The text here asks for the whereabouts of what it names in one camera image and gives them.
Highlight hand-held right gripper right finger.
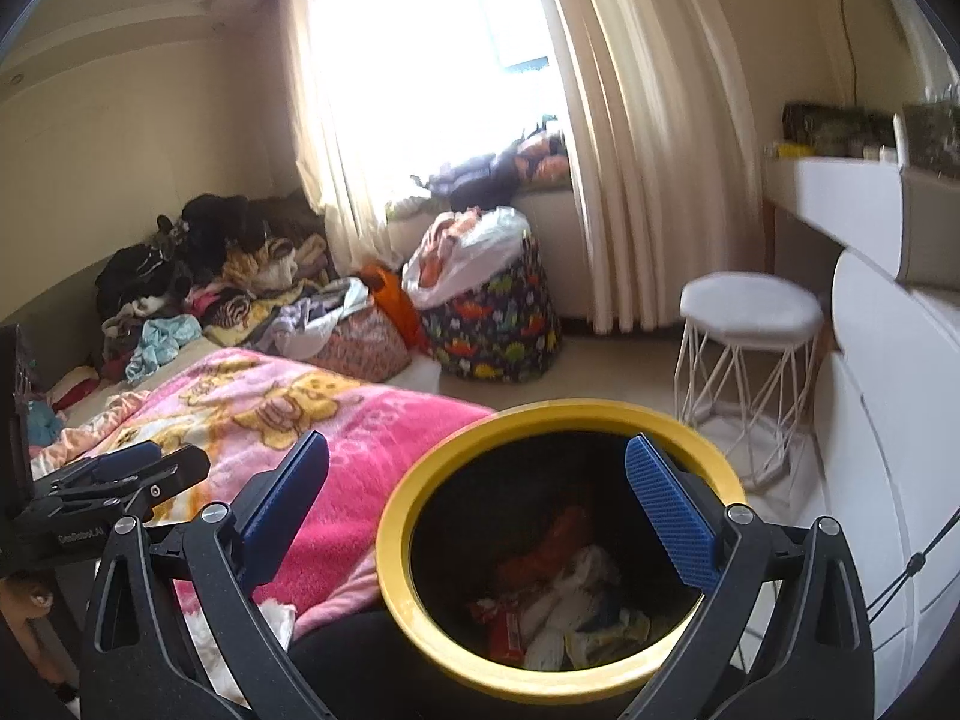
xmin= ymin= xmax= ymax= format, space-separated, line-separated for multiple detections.
xmin=625 ymin=433 xmax=875 ymax=720

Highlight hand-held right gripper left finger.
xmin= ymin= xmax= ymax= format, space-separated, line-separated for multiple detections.
xmin=79 ymin=431 xmax=331 ymax=720

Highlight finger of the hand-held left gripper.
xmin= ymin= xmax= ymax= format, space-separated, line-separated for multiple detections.
xmin=34 ymin=440 xmax=163 ymax=496
xmin=96 ymin=444 xmax=212 ymax=520

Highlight yellow rimmed black trash bin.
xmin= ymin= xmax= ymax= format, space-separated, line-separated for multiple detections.
xmin=375 ymin=401 xmax=751 ymax=706

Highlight red plastic wrapper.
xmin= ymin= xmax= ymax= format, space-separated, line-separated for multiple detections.
xmin=499 ymin=506 xmax=593 ymax=590

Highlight person's left hand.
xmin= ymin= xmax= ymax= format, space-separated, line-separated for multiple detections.
xmin=0 ymin=574 xmax=57 ymax=691

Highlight blue floral cloth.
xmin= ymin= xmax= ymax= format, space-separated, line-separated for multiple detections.
xmin=26 ymin=397 xmax=65 ymax=447

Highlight red white cloth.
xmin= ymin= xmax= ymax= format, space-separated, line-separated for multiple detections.
xmin=49 ymin=366 xmax=102 ymax=410

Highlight pink cartoon printed blanket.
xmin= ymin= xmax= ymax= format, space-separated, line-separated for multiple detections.
xmin=30 ymin=347 xmax=496 ymax=616

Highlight white fluffy cloth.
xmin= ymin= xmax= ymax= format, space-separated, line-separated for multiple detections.
xmin=184 ymin=600 xmax=297 ymax=661

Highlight light blue garment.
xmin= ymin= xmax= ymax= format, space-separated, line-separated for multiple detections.
xmin=125 ymin=317 xmax=203 ymax=383

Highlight floral fabric bag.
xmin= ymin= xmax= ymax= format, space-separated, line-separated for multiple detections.
xmin=311 ymin=307 xmax=413 ymax=383

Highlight grey padded headboard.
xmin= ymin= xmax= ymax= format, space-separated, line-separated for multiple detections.
xmin=0 ymin=251 xmax=113 ymax=331

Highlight lavender white garment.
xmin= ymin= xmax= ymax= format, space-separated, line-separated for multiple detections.
xmin=262 ymin=277 xmax=372 ymax=361

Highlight folded patterned blankets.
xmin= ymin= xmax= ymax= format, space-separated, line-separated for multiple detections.
xmin=202 ymin=236 xmax=331 ymax=350

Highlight orange bag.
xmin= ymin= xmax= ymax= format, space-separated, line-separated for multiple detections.
xmin=360 ymin=264 xmax=428 ymax=353

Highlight white drawer cabinet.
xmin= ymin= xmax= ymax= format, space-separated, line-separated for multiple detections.
xmin=814 ymin=247 xmax=960 ymax=661

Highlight dinosaur print laundry basket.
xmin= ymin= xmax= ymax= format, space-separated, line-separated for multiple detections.
xmin=420 ymin=236 xmax=563 ymax=383

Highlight pile of dark clothes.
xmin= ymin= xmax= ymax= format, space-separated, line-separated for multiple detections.
xmin=96 ymin=193 xmax=323 ymax=316

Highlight white plastic bag of clothes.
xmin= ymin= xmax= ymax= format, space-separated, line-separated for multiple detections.
xmin=403 ymin=206 xmax=532 ymax=310

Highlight wide cream curtain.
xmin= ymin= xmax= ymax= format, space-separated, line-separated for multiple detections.
xmin=525 ymin=0 xmax=766 ymax=335

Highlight white vanity desk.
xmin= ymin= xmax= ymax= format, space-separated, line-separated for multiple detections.
xmin=765 ymin=154 xmax=960 ymax=286

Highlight narrow cream curtain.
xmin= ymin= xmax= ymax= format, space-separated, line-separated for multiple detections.
xmin=281 ymin=0 xmax=406 ymax=278

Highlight clothes heap on windowsill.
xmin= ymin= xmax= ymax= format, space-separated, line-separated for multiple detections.
xmin=386 ymin=118 xmax=572 ymax=222

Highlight black bag on desk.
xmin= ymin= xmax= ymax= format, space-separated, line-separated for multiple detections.
xmin=781 ymin=101 xmax=897 ymax=158

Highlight clear cosmetics organiser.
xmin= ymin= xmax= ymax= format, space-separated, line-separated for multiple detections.
xmin=904 ymin=90 xmax=960 ymax=173

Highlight dark framed window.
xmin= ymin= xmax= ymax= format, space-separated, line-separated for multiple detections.
xmin=307 ymin=0 xmax=578 ymax=203

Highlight white round wire stool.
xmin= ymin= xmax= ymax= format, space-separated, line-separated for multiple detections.
xmin=673 ymin=271 xmax=826 ymax=496

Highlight black cable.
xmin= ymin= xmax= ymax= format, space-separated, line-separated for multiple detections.
xmin=874 ymin=510 xmax=960 ymax=623

